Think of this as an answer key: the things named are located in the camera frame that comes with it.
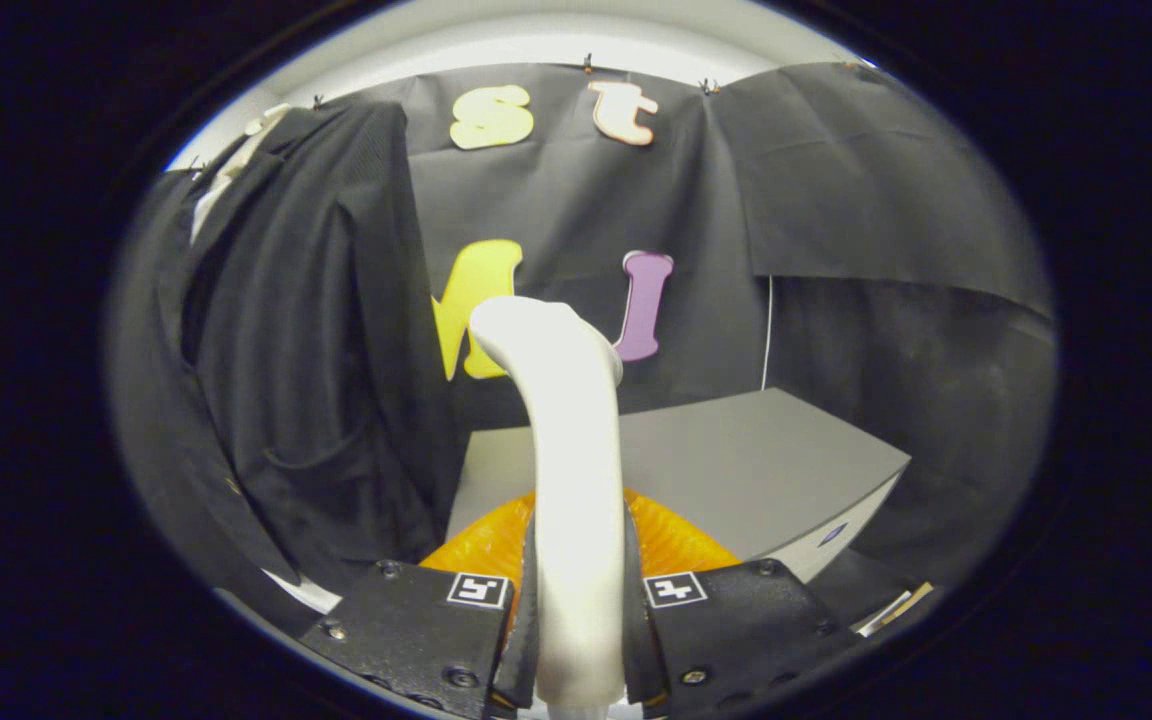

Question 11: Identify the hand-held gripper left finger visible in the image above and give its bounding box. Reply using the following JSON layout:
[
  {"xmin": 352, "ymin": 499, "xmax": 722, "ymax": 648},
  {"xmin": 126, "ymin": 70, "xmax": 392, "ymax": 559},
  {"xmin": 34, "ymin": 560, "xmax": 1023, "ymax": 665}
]
[{"xmin": 298, "ymin": 490, "xmax": 537, "ymax": 720}]

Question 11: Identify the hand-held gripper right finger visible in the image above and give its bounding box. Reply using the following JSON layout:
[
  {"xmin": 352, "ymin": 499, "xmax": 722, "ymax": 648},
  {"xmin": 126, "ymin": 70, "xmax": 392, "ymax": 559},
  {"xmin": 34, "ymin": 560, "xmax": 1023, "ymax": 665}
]
[{"xmin": 621, "ymin": 488, "xmax": 862, "ymax": 720}]

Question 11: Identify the white garment steamer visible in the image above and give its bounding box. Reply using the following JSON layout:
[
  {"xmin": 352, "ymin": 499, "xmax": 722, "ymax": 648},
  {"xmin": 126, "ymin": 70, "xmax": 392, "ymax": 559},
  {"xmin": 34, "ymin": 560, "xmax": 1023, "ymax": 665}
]
[{"xmin": 469, "ymin": 296, "xmax": 627, "ymax": 720}]

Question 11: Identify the black suit jacket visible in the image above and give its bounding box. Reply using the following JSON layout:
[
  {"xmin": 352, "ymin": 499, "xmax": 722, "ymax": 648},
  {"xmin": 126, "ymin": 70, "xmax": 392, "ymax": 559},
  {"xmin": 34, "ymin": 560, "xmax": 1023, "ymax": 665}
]
[{"xmin": 126, "ymin": 100, "xmax": 465, "ymax": 601}]

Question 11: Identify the white shirt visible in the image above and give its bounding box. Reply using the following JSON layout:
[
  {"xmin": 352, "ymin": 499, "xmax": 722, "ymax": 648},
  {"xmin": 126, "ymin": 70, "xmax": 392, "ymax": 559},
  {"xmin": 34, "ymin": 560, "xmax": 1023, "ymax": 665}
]
[{"xmin": 191, "ymin": 103, "xmax": 342, "ymax": 613}]

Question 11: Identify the grey cabinet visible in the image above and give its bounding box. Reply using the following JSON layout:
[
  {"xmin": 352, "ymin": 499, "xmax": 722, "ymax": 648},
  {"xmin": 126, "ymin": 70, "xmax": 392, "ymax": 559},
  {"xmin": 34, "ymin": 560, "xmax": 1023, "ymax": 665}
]
[{"xmin": 446, "ymin": 388, "xmax": 912, "ymax": 586}]

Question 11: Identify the black backdrop cloth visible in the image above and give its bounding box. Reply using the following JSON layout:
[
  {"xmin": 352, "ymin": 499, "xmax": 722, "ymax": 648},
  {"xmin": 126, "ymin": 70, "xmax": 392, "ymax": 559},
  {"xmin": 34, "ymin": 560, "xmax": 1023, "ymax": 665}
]
[{"xmin": 106, "ymin": 62, "xmax": 1057, "ymax": 601}]

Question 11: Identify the thin white wall cable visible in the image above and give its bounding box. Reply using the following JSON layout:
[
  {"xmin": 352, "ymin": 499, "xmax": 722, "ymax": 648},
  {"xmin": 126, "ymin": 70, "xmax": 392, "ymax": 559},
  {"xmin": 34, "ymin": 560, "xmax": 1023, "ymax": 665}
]
[{"xmin": 760, "ymin": 277, "xmax": 775, "ymax": 391}]

